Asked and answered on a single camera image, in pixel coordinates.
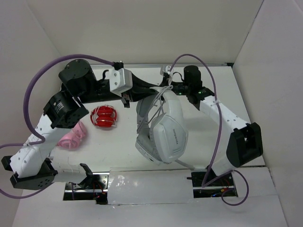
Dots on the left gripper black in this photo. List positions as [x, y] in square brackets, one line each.
[133, 83]

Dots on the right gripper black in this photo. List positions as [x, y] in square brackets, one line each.
[174, 85]

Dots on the white grey headphones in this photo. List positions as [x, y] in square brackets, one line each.
[162, 134]

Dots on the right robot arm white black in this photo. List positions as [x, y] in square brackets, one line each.
[240, 141]

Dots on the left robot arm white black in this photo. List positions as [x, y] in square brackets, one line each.
[31, 167]

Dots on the red wrapped headphones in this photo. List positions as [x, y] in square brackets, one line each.
[104, 116]

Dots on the white taped cover sheet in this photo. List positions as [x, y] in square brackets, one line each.
[149, 187]

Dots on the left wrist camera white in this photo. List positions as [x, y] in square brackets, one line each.
[120, 80]

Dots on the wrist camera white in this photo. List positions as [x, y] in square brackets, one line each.
[120, 80]
[165, 70]

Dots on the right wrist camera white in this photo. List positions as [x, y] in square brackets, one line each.
[165, 70]

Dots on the aluminium frame rail back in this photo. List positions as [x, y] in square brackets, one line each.
[128, 66]

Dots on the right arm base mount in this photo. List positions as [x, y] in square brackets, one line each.
[223, 185]

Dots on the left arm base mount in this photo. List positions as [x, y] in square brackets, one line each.
[93, 187]

